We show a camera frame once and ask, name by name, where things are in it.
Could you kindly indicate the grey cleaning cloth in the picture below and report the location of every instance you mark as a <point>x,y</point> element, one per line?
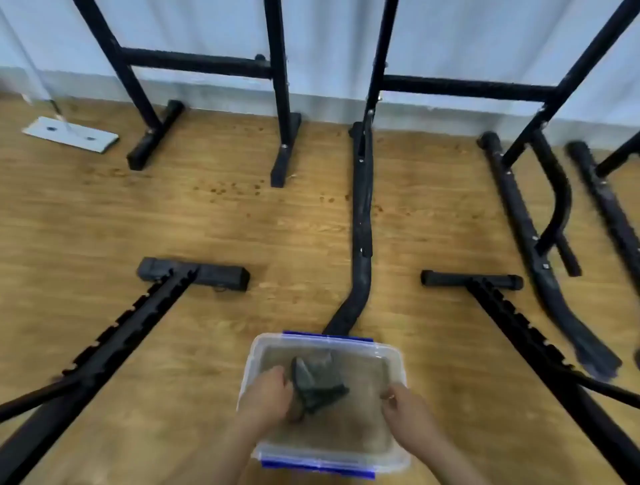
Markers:
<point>312,387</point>

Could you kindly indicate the person's right hand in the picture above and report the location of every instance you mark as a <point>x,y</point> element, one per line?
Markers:
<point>412,419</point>

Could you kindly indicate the clear plastic container blue clips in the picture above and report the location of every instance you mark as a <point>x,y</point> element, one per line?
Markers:
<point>350,424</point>

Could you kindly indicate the black padded weight bench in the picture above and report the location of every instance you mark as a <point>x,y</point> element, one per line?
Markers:
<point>125,326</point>

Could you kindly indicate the person's left forearm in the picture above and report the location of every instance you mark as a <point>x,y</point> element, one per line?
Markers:
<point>225,464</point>

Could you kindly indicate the white flat mop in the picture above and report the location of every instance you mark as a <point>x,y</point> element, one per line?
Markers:
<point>70,134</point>

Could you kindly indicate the person's left hand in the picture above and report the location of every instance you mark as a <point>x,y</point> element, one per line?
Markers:
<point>267,399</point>

